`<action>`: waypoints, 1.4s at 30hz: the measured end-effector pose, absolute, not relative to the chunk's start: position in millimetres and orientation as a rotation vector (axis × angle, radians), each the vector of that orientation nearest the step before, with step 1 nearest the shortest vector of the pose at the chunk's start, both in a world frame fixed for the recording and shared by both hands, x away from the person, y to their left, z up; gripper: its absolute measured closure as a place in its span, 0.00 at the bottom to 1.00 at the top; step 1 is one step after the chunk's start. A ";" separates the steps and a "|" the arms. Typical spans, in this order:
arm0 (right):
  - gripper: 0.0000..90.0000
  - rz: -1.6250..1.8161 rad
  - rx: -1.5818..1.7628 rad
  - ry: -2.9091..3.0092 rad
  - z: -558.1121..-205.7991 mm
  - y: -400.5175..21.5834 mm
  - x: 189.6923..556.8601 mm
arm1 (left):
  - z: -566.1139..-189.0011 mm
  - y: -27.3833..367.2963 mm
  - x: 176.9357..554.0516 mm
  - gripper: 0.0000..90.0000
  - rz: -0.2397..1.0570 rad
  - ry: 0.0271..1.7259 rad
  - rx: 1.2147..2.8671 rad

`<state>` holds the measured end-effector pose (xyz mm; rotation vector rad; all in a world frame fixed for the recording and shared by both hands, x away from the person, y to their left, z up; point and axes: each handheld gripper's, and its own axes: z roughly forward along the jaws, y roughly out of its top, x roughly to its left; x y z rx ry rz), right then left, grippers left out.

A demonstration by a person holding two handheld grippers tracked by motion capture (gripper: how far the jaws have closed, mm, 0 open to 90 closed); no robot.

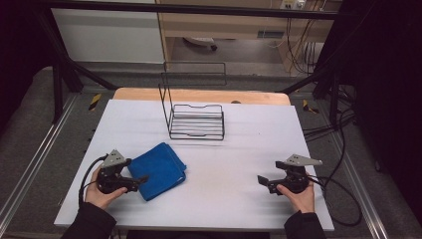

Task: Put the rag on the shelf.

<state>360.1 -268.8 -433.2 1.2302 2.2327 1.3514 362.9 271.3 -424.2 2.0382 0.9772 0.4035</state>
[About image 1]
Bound person's left hand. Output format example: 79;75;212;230
85;165;129;211

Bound left hand-held gripper cable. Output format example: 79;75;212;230
78;153;109;206

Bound white table board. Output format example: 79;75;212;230
54;99;335;232

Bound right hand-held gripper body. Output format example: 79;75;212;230
268;153;323;195

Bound black curtain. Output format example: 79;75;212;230
0;0;56;128
326;0;422;218

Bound black metal crossbar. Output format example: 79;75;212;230
44;0;340;21

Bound white power strip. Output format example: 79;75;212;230
280;0;307;10

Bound aluminium rail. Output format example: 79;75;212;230
0;94;80;227
330;131;390;239

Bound white panel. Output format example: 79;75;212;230
51;8;166;65

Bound yellow black tape strip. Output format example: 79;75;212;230
302;99;320;115
88;93;103;112

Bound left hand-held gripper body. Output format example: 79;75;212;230
96;148;140;195

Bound white chair base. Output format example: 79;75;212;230
183;36;219;52

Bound black metal stand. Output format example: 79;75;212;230
34;9;119;124
280;49;346;129

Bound hanging black cables bundle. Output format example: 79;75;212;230
286;18;325;76

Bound black wire rack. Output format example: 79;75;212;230
157;61;228;141

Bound wooden desk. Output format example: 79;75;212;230
155;0;343;73

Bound blue towel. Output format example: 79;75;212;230
127;141;188;202

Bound person's right hand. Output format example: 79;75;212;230
276;172;317;215

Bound black floor cables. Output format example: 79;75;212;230
303;84;358;141

